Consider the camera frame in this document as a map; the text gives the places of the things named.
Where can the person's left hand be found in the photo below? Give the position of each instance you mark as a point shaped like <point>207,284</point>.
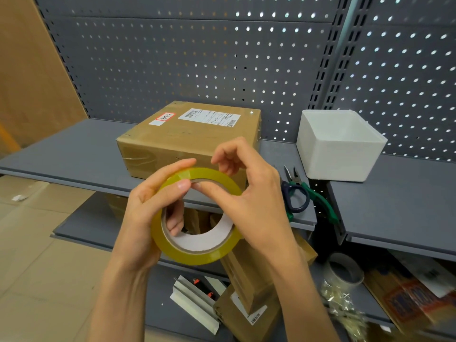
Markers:
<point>139,227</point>

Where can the person's right hand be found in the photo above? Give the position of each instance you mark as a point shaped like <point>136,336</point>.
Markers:
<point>260,206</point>

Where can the black scissors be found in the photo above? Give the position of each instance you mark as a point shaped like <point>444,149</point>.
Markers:
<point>295,199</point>

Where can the yellow tape roll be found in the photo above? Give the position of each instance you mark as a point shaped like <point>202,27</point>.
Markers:
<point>199,256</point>

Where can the brown cardboard box white labels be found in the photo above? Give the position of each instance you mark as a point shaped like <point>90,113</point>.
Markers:
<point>160,142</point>

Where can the white plastic bin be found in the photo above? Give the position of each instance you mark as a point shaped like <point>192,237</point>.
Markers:
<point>338,149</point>

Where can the person's left forearm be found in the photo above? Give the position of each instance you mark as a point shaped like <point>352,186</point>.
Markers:
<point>121,306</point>

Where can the cardboard box torn white sticker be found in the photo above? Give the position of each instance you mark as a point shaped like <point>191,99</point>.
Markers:
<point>117,206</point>

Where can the cardboard box red lettering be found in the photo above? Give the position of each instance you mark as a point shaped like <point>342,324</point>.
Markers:
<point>249,277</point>

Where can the white tape roll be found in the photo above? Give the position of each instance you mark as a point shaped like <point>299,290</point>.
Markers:
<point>343,272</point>

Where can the cardboard box barcode label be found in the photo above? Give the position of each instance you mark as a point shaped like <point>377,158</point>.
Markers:
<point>242,317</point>

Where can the cardboard box red blue print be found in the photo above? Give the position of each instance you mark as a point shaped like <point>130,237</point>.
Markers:
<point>409,299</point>

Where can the white flat strips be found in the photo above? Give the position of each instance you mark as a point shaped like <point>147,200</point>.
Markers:
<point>194,302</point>

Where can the white paper scrap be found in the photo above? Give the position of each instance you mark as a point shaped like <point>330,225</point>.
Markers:
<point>19,198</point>

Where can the crumpled clear plastic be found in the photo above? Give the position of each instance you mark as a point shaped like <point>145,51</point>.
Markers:
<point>342,309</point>

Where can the grey perforated back panel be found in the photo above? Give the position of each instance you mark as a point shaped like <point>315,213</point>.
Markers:
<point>178,56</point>
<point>395,78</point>

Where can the brown wooden panel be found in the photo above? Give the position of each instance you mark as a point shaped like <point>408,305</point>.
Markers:
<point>28,74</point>

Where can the grey slotted upright post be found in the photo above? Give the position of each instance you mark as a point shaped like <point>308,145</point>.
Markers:
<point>338,51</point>
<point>62,56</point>

